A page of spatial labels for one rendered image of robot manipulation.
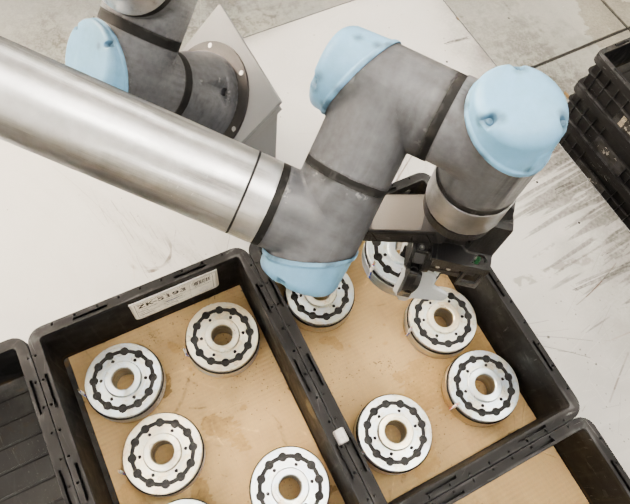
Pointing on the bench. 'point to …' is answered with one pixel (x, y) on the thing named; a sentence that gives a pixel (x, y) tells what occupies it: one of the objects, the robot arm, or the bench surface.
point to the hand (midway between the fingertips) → (399, 274)
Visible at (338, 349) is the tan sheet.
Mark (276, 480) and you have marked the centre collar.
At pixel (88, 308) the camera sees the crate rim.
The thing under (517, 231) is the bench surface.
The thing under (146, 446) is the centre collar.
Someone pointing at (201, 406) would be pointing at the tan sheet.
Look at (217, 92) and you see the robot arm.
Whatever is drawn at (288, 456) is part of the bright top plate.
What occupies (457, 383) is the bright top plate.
